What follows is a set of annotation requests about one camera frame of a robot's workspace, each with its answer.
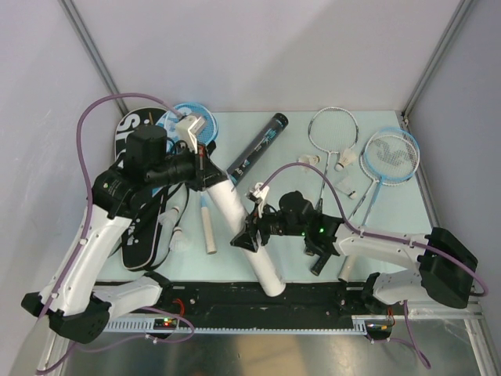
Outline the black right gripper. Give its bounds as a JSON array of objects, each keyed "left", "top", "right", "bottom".
[{"left": 232, "top": 201, "right": 306, "bottom": 253}]

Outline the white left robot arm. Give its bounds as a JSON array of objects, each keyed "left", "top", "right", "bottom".
[{"left": 21, "top": 125, "right": 226, "bottom": 344}]

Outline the blue racket white grip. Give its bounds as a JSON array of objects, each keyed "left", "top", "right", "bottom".
[
  {"left": 163, "top": 102, "right": 218, "bottom": 255},
  {"left": 359, "top": 127, "right": 420, "bottom": 223}
]

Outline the grey aluminium frame post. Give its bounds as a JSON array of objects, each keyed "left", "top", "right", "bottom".
[
  {"left": 58, "top": 0, "right": 120, "bottom": 95},
  {"left": 401, "top": 0, "right": 478, "bottom": 121}
]

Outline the blue racket white grip left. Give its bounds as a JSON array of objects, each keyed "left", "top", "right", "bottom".
[{"left": 163, "top": 102, "right": 218, "bottom": 255}]

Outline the blue racket white grip right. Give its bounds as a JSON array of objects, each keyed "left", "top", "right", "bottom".
[{"left": 359, "top": 127, "right": 420, "bottom": 223}]

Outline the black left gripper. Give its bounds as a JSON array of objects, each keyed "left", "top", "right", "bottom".
[{"left": 146, "top": 139, "right": 226, "bottom": 191}]

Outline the black sport racket cover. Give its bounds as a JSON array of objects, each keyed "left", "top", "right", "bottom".
[{"left": 114, "top": 107, "right": 181, "bottom": 272}]

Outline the grey aluminium frame post right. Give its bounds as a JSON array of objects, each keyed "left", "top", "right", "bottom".
[{"left": 401, "top": 0, "right": 478, "bottom": 121}]

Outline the white shuttlecock tube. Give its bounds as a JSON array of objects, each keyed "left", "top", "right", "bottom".
[{"left": 206, "top": 179, "right": 286, "bottom": 297}]

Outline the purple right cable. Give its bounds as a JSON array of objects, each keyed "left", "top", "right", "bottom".
[{"left": 259, "top": 161, "right": 490, "bottom": 371}]

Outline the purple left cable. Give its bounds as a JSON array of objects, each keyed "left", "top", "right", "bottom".
[{"left": 34, "top": 92, "right": 196, "bottom": 373}]

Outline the grey aluminium frame post left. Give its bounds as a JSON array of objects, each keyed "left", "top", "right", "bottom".
[{"left": 58, "top": 0, "right": 120, "bottom": 95}]

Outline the black shuttlecock tube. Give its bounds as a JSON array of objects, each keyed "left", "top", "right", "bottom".
[{"left": 226, "top": 113, "right": 289, "bottom": 186}]

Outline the white racket black grip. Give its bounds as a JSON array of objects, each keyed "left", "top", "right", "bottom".
[{"left": 308, "top": 106, "right": 360, "bottom": 277}]

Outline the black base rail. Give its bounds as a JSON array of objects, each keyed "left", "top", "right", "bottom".
[{"left": 97, "top": 280, "right": 392, "bottom": 330}]

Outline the blue sport racket cover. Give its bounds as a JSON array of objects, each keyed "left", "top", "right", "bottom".
[{"left": 148, "top": 113, "right": 185, "bottom": 197}]

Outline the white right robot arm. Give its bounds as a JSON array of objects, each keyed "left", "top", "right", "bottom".
[{"left": 231, "top": 191, "right": 478, "bottom": 314}]

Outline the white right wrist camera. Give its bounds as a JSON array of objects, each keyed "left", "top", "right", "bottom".
[{"left": 247, "top": 183, "right": 269, "bottom": 203}]

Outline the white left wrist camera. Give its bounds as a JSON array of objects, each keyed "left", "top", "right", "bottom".
[{"left": 175, "top": 114, "right": 206, "bottom": 154}]

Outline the purple cable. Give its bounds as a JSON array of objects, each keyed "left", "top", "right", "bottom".
[
  {"left": 34, "top": 92, "right": 196, "bottom": 373},
  {"left": 259, "top": 161, "right": 490, "bottom": 371}
]

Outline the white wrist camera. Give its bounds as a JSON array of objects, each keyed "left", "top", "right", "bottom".
[
  {"left": 175, "top": 114, "right": 206, "bottom": 154},
  {"left": 247, "top": 183, "right": 269, "bottom": 203}
]

